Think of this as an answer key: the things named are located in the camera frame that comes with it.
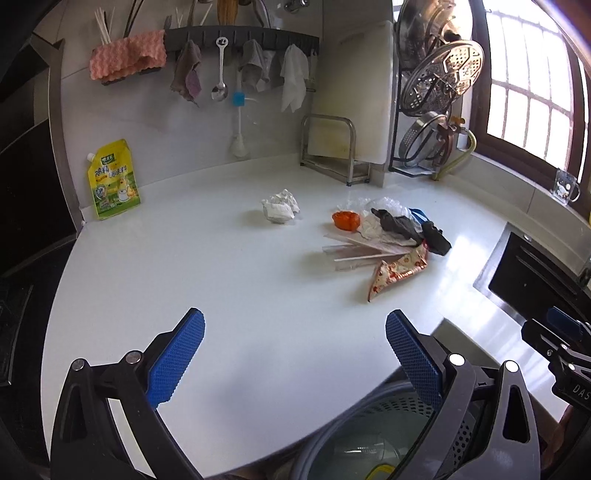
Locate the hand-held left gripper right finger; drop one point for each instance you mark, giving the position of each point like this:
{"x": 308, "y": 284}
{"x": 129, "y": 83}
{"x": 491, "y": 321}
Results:
{"x": 413, "y": 355}

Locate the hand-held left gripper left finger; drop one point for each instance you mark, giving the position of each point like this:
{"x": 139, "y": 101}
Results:
{"x": 178, "y": 355}

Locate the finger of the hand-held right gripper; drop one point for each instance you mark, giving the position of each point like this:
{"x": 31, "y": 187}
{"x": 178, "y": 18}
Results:
{"x": 561, "y": 318}

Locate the grey perforated bin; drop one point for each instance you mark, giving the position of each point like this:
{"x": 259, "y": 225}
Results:
{"x": 369, "y": 415}

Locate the red patterned snack wrapper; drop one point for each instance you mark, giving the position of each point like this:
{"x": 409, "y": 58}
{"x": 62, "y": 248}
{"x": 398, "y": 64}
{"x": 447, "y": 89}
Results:
{"x": 399, "y": 272}

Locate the wooden chopsticks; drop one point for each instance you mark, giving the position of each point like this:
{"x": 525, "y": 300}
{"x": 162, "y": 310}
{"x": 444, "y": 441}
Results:
{"x": 355, "y": 251}

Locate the black wrapper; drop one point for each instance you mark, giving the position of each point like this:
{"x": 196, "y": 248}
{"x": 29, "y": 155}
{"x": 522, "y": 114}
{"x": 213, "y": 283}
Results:
{"x": 401, "y": 226}

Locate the white tissue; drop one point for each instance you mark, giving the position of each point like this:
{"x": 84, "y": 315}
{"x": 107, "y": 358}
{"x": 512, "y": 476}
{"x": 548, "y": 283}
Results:
{"x": 369, "y": 228}

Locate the orange plastic wrapper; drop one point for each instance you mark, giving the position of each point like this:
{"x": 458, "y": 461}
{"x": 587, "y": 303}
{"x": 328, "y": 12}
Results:
{"x": 346, "y": 220}

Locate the clear plastic bag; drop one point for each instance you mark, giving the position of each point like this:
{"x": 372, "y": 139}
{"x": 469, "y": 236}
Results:
{"x": 390, "y": 204}

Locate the white paper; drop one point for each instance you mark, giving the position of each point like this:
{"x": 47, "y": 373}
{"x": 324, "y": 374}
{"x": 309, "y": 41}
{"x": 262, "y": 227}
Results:
{"x": 279, "y": 207}

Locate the dark kitchen sink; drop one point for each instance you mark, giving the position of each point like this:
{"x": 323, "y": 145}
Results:
{"x": 531, "y": 272}

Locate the glass mug with print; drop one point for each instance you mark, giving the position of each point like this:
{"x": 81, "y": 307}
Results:
{"x": 564, "y": 187}

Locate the yellow seasoning pouch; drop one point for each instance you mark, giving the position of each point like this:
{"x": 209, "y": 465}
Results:
{"x": 114, "y": 182}

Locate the metal cutting board stand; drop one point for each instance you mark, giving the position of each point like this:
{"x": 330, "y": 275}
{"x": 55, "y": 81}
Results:
{"x": 353, "y": 157}

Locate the blue white bottle brush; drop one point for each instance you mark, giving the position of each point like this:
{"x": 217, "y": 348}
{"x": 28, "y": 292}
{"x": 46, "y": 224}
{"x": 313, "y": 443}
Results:
{"x": 238, "y": 138}

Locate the black range hood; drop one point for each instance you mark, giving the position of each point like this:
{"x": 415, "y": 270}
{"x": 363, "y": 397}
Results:
{"x": 27, "y": 184}

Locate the barred window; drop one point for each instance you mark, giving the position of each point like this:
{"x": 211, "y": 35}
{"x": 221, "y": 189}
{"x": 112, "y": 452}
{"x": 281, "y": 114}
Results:
{"x": 531, "y": 78}

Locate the perforated metal steamer plate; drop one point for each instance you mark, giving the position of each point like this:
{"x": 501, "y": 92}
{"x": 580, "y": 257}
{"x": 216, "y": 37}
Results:
{"x": 443, "y": 78}

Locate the white cutting board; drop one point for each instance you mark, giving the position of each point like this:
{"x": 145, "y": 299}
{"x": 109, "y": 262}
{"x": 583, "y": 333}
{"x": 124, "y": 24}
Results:
{"x": 355, "y": 83}

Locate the purple grey rag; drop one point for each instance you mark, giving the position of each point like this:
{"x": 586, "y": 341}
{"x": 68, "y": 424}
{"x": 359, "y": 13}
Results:
{"x": 187, "y": 74}

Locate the white rag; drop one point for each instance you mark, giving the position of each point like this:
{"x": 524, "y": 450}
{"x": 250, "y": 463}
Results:
{"x": 294, "y": 78}

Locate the pink wavy dishcloth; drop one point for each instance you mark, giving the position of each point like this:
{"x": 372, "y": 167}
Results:
{"x": 127, "y": 55}

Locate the large metal pot lid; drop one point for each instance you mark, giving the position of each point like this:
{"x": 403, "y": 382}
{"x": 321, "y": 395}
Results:
{"x": 425, "y": 23}

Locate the bundle of white chopsticks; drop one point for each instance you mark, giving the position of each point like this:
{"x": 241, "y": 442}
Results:
{"x": 104, "y": 27}

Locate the wooden spatula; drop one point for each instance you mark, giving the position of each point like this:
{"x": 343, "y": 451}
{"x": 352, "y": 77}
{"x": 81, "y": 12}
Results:
{"x": 226, "y": 11}

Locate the dark wall hook rail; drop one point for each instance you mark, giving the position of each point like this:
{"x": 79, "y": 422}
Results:
{"x": 240, "y": 34}

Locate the metal wall faucet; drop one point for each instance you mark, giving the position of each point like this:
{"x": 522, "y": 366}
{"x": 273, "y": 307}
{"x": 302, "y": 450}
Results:
{"x": 295, "y": 4}

